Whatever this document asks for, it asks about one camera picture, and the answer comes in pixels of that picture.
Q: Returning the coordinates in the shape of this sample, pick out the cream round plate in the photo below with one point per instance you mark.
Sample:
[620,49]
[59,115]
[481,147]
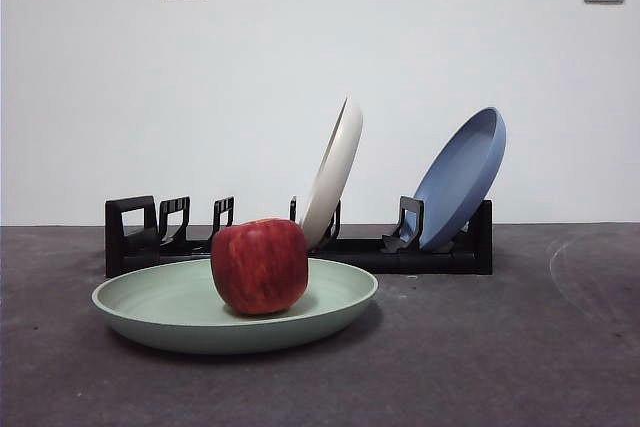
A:
[337,167]

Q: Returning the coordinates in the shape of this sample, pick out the black plate rack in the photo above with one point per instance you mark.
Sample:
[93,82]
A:
[425,262]

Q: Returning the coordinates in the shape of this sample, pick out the red apple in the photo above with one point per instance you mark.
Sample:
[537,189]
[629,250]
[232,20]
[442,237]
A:
[260,267]

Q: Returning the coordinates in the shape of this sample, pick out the blue round plate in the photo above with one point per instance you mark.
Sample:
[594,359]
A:
[460,177]

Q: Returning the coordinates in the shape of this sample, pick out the green round plate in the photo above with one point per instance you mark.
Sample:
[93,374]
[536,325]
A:
[175,307]

